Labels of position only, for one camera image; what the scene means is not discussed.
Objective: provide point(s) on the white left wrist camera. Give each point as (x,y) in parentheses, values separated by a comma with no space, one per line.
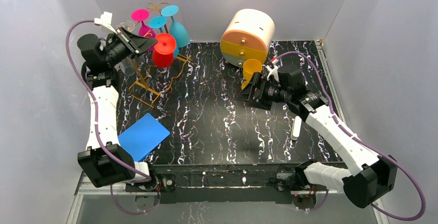
(105,21)

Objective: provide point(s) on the round pastel drawer cabinet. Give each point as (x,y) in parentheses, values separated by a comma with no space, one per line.
(248,36)

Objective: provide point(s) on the teal wine glass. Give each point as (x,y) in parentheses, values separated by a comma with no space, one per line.
(177,30)
(158,22)

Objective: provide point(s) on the front teal wine glass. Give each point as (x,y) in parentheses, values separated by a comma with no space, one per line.
(158,22)

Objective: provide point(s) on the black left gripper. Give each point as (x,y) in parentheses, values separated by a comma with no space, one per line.
(127,42)

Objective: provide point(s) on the gold wire glass rack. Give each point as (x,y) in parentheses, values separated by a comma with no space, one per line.
(140,89)

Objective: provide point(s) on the front clear wine glass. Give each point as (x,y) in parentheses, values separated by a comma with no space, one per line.
(126,67)

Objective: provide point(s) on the red plastic wine glass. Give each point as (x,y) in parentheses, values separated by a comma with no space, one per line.
(163,54)

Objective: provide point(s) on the white oblong remote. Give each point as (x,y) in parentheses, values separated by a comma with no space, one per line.
(296,128)

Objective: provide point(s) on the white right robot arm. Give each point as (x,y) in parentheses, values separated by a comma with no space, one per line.
(367,177)

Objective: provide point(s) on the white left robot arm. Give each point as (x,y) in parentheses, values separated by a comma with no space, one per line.
(104,160)

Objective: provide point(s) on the rear clear wine glass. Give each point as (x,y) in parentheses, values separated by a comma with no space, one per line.
(128,25)

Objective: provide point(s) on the magenta plastic wine glass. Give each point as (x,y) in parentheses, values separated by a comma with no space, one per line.
(140,16)

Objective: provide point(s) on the yellow plastic wine glass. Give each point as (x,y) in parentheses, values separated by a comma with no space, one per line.
(250,67)

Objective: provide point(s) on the blue flat card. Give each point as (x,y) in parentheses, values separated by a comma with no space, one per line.
(142,137)

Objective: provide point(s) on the clear wine glass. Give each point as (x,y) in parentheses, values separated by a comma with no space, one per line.
(128,25)
(126,67)

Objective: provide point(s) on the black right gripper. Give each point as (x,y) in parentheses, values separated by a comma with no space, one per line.
(257,89)

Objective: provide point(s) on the rear teal wine glass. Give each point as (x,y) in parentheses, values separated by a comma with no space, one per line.
(177,30)

